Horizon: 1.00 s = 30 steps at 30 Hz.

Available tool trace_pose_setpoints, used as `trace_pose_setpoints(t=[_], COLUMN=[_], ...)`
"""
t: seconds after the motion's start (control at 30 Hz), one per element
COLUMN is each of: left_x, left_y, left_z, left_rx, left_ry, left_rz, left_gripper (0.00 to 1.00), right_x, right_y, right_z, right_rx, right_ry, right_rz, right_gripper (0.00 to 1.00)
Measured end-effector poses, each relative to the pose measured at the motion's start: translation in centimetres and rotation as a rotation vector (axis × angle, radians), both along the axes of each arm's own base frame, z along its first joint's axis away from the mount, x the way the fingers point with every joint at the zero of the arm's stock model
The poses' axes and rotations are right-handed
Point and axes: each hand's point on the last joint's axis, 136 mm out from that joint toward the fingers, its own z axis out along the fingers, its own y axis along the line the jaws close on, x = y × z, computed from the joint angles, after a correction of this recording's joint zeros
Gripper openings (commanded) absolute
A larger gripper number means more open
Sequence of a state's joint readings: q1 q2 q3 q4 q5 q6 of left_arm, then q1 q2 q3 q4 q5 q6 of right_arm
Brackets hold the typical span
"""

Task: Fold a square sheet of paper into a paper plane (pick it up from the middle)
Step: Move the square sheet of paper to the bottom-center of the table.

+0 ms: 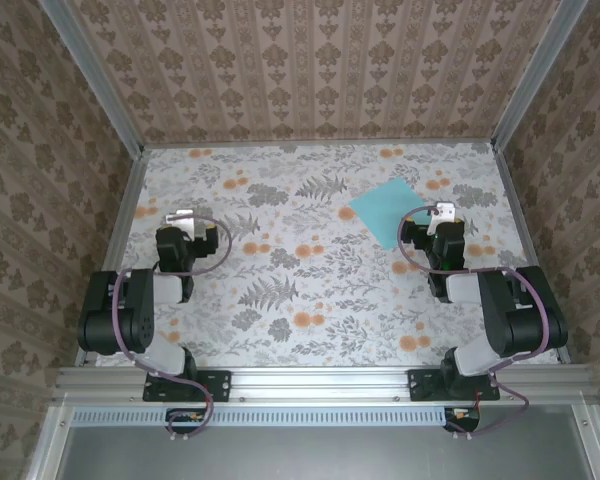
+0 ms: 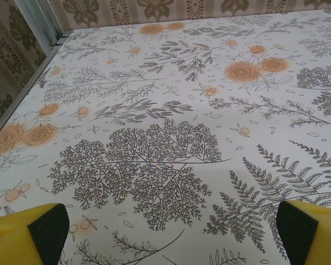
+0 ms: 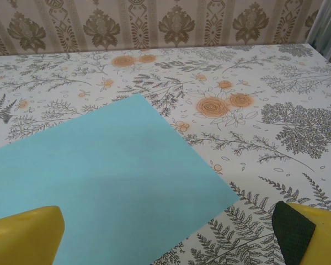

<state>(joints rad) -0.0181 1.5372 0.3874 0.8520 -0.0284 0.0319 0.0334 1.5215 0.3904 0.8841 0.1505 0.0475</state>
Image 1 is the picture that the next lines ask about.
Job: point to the black connector box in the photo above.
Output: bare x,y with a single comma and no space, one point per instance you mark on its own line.
185,425
467,425

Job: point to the thin aluminium table rail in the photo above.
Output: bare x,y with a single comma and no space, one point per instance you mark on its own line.
330,144

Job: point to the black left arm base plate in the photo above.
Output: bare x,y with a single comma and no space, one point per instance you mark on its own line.
220,385

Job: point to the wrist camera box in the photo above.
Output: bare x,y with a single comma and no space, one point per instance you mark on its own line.
445,210
180,217

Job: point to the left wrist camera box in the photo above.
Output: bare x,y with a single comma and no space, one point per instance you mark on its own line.
180,217

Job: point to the aluminium frame post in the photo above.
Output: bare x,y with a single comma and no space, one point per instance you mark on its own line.
99,75
536,75

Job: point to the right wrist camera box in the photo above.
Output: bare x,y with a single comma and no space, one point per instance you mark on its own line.
445,210

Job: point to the grey metal panel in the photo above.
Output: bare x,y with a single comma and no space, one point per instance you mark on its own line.
320,455

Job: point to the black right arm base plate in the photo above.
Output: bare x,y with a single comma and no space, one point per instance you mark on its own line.
420,385

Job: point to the teal square paper sheet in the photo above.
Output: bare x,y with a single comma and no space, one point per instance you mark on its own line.
380,210

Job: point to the floral patterned table cover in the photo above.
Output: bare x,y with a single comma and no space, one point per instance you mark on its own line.
280,340

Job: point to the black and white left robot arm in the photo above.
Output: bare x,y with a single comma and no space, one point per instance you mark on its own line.
140,320

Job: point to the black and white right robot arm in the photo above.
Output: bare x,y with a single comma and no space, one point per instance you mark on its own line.
525,325

